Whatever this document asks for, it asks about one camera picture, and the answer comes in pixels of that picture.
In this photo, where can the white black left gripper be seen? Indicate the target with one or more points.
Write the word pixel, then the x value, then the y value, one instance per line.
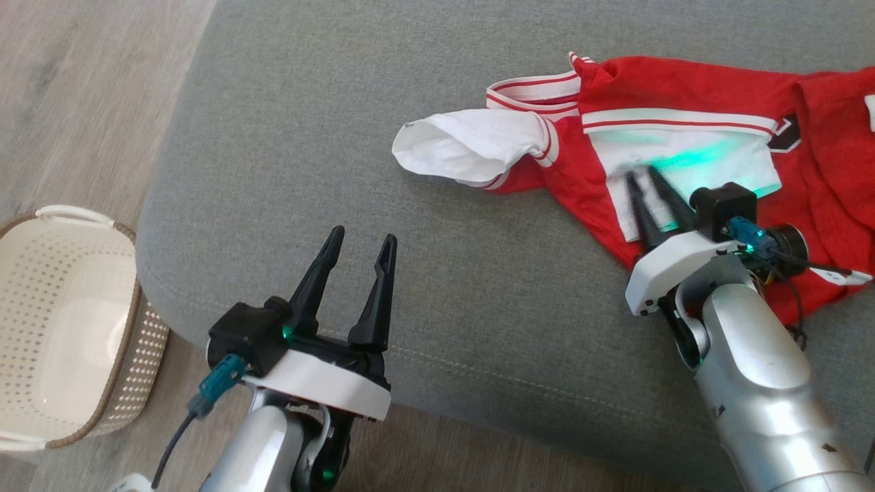
pixel 321 383

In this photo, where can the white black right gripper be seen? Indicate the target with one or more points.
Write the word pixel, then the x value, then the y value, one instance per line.
pixel 673 270

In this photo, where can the red white basketball jersey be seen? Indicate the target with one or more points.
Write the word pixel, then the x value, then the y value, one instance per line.
pixel 683 85

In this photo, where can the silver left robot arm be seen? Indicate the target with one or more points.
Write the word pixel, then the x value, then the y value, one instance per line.
pixel 260 444

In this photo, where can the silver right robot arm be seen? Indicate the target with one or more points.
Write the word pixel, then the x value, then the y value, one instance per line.
pixel 752 376

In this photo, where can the large grey sofa seat cushion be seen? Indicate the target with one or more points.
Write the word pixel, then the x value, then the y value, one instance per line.
pixel 410 273

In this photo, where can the cream perforated laundry basket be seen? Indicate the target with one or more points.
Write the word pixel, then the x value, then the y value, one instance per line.
pixel 68 328

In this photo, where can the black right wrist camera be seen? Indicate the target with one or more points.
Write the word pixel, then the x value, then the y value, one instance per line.
pixel 723 210

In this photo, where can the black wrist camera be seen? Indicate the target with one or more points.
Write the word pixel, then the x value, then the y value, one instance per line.
pixel 723 210
pixel 246 335

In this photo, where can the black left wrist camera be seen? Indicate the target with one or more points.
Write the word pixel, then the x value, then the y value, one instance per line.
pixel 246 335

